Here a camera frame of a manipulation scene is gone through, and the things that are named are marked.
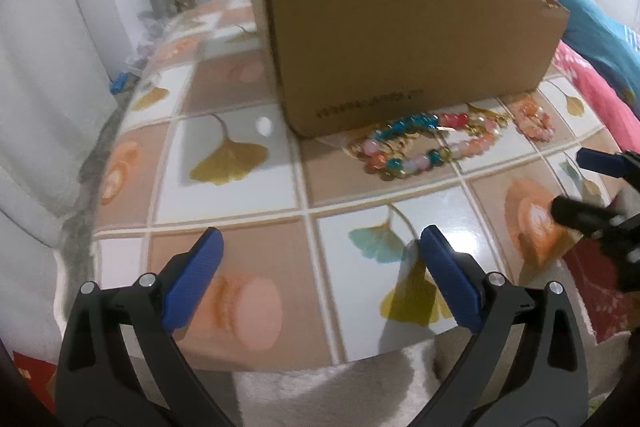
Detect brown cardboard box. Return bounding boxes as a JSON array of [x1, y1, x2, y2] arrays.
[[252, 0, 568, 139]]

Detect multicolour bead bracelet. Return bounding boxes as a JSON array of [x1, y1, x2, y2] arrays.
[[349, 110, 508, 180]]

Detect white curtain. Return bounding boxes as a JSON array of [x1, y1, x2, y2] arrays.
[[1, 0, 130, 359]]

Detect blue plush pillow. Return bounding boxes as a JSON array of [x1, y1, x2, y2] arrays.
[[555, 0, 639, 116]]

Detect red paper bag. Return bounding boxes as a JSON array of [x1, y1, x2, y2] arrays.
[[13, 352, 58, 413]]

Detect patterned tablecloth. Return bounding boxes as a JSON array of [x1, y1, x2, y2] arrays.
[[91, 0, 636, 371]]

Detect pink floral blanket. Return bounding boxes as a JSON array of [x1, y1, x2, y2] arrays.
[[552, 40, 640, 153]]

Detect white fluffy blanket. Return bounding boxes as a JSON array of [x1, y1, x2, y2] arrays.
[[124, 330, 616, 427]]

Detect pink orange bead bracelet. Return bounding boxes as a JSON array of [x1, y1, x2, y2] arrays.
[[513, 103, 556, 142]]

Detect small blue floor object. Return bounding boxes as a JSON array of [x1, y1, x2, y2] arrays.
[[110, 72, 130, 95]]

